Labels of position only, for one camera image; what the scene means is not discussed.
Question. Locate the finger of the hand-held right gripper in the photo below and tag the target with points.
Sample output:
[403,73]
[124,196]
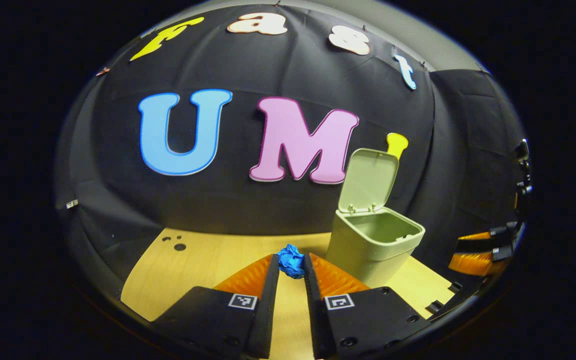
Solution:
[475,242]
[478,263]

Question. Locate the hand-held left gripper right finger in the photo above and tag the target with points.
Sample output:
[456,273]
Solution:
[314,315]

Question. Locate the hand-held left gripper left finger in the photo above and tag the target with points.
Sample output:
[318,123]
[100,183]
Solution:
[268,310]

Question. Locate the blue paper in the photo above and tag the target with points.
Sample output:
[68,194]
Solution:
[291,262]

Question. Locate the pale green desktop garbage bin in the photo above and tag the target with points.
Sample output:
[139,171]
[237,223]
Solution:
[363,255]

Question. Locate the silver cloth clip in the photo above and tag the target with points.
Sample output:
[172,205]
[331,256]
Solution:
[72,204]

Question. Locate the pink cloth clip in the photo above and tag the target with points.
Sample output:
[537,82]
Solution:
[103,71]

